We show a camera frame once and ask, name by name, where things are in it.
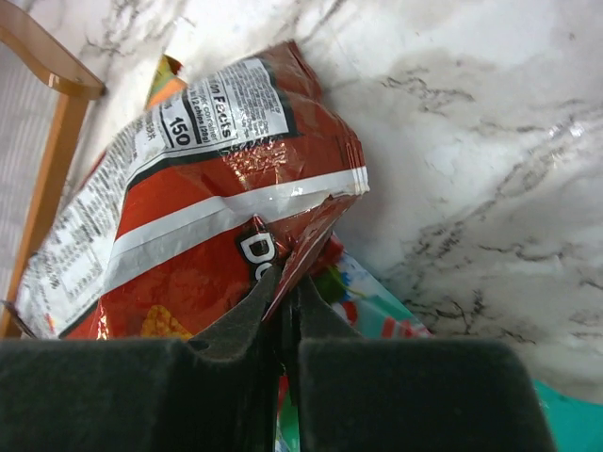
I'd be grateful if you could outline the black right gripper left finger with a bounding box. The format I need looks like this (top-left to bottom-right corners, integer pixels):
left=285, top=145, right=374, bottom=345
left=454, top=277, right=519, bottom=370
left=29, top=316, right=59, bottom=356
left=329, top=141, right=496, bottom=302
left=1, top=267, right=281, bottom=451

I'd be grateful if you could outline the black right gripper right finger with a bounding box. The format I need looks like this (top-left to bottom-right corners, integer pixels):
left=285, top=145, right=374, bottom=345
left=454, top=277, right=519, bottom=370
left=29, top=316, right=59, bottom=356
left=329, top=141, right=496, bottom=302
left=289, top=279, right=555, bottom=451

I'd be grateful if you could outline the teal snack bag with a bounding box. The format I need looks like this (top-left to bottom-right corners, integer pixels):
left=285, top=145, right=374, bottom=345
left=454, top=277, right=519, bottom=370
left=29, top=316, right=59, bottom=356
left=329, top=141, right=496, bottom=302
left=275, top=240, right=602, bottom=451

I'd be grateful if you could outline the red Doritos chip bag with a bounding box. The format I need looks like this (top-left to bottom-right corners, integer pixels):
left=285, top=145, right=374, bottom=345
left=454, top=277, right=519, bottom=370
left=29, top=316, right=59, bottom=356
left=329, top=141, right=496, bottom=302
left=9, top=41, right=368, bottom=339

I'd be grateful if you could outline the red fruit candy snack bag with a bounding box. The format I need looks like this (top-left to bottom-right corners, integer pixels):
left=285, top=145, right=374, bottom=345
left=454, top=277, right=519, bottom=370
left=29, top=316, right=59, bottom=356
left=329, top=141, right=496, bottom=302
left=145, top=55, right=187, bottom=109

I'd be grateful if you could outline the orange wooden shelf rack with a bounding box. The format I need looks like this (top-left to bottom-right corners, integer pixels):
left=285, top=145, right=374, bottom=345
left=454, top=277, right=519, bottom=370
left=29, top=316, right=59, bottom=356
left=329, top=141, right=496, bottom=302
left=1, top=1, right=105, bottom=338

